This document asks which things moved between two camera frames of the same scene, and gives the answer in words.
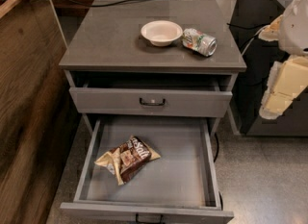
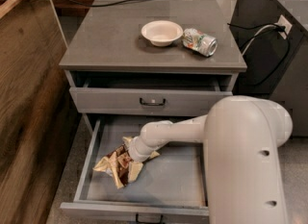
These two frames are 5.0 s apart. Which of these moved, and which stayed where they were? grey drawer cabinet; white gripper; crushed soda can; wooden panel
Moved: white gripper
Stayed: crushed soda can; wooden panel; grey drawer cabinet
